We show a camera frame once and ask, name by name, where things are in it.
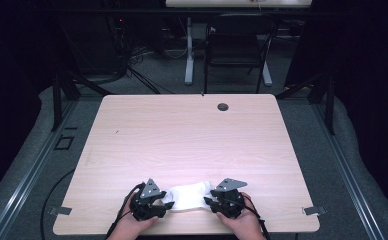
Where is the bundle of floor cables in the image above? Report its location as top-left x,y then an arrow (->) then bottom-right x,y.
107,16 -> 174,96

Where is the aluminium floor rail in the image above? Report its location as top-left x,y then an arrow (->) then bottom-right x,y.
0,99 -> 80,240
310,99 -> 387,240

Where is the person's left hand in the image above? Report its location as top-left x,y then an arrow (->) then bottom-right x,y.
107,195 -> 159,240

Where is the grey metal table bracket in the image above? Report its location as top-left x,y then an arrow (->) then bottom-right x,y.
301,206 -> 328,216
48,206 -> 73,216

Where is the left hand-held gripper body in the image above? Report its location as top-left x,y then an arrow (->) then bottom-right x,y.
129,177 -> 167,222

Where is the black floor cable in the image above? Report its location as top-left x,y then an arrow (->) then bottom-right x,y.
39,168 -> 77,240

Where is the white desk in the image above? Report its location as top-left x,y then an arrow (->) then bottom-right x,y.
165,0 -> 313,88

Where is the left hand-held gripper cable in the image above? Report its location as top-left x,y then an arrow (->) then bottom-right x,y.
105,182 -> 147,240

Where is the black metal stand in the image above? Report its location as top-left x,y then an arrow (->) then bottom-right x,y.
51,68 -> 114,132
275,71 -> 337,136

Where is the white sock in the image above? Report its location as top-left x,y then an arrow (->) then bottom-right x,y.
161,180 -> 214,212

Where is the black metal chair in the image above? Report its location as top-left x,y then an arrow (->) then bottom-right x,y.
203,13 -> 280,95

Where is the person's right hand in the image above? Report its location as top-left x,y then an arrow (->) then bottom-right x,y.
215,191 -> 266,240

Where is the hand-held gripper cable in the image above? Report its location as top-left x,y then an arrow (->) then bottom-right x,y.
239,194 -> 272,240
105,182 -> 147,240

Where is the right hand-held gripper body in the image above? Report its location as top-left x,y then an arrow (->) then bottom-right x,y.
209,177 -> 249,220

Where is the right hand-held gripper cable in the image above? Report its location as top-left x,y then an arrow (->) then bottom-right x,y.
239,194 -> 272,240

